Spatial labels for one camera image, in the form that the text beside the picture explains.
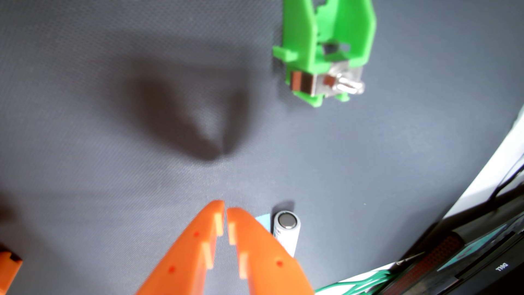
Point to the green battery holder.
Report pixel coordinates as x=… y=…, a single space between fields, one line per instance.
x=303 y=37

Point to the white cylindrical battery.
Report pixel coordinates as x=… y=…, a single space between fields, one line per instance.
x=287 y=235

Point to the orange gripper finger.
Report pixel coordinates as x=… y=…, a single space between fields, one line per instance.
x=184 y=262
x=266 y=266

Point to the black Dell device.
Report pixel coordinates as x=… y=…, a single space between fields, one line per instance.
x=499 y=268

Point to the blue tape piece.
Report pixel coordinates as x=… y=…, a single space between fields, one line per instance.
x=265 y=221

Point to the dark grey mat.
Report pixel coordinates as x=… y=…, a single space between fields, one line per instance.
x=123 y=164

